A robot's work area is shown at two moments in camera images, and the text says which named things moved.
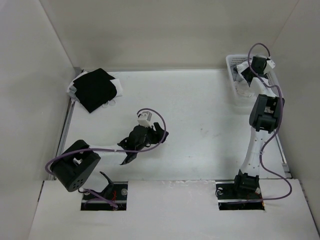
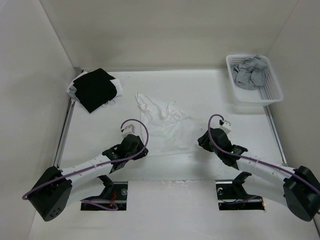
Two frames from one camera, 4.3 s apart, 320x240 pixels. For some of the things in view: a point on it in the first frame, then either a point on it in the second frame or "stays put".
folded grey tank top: x=72 y=91 stays put
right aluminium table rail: x=288 y=174 stays put
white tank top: x=258 y=85 to x=171 y=131
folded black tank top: x=95 y=89 stays put
